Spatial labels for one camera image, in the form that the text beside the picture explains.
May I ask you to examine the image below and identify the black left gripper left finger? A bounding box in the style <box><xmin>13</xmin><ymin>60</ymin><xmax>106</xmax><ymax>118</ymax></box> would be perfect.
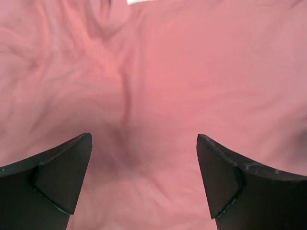
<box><xmin>0</xmin><ymin>133</ymin><xmax>92</xmax><ymax>230</ymax></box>

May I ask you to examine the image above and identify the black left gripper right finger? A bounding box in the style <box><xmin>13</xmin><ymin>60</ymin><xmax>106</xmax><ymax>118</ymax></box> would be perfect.
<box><xmin>197</xmin><ymin>135</ymin><xmax>307</xmax><ymax>230</ymax></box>

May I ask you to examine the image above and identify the pink red t-shirt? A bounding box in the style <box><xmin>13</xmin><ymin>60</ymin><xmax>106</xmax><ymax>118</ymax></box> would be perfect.
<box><xmin>0</xmin><ymin>0</ymin><xmax>307</xmax><ymax>230</ymax></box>

